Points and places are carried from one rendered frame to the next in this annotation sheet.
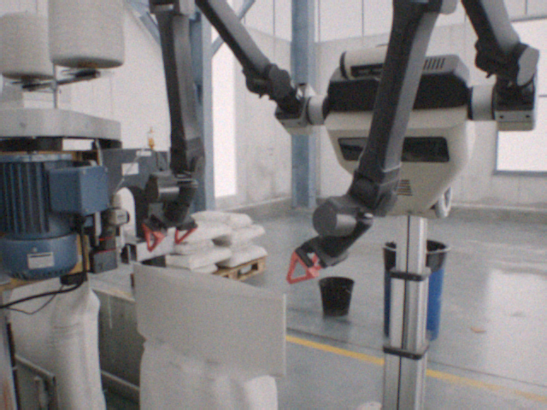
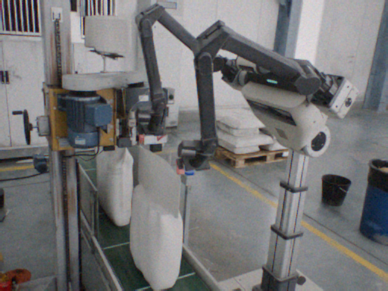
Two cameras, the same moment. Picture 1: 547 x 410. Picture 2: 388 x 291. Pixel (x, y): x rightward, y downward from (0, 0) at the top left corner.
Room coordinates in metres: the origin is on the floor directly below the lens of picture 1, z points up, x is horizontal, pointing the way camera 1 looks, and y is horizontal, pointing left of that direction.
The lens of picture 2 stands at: (-0.38, -0.72, 1.65)
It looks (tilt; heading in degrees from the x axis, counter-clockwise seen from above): 17 degrees down; 26
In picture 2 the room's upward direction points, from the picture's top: 4 degrees clockwise
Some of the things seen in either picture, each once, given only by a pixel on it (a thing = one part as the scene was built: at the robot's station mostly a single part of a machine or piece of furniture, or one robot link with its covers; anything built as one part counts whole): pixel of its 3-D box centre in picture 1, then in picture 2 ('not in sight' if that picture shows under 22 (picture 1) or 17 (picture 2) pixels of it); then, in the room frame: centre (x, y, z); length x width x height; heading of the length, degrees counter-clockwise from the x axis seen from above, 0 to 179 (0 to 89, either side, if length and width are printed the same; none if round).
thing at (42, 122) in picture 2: not in sight; (42, 126); (0.87, 0.75, 1.14); 0.11 x 0.06 x 0.11; 57
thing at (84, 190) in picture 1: (80, 195); (98, 116); (0.86, 0.38, 1.25); 0.10 x 0.08 x 0.12; 172
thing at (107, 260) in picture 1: (99, 260); (123, 141); (1.17, 0.47, 1.04); 0.08 x 0.06 x 0.05; 147
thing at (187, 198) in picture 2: not in sight; (185, 239); (1.41, 0.17, 0.39); 0.03 x 0.03 x 0.78; 57
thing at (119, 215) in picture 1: (118, 223); (132, 125); (1.15, 0.41, 1.14); 0.05 x 0.04 x 0.16; 147
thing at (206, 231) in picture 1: (196, 231); (248, 120); (4.13, 0.71, 0.56); 0.66 x 0.42 x 0.15; 147
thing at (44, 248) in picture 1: (37, 214); (83, 120); (0.88, 0.48, 1.21); 0.15 x 0.15 x 0.25
